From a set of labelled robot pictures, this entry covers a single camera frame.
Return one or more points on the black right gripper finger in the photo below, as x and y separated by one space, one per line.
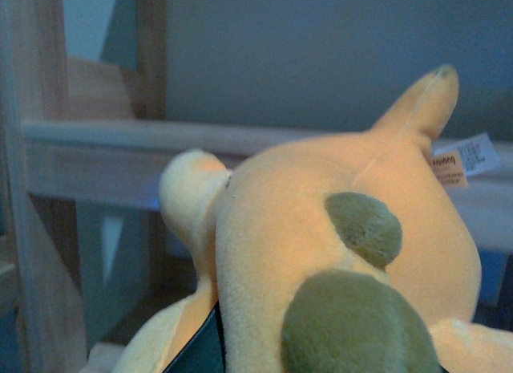
204 352

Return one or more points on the wooden shelf rack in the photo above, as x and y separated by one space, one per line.
243 72

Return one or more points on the orange plush dinosaur toy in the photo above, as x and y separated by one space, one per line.
340 253

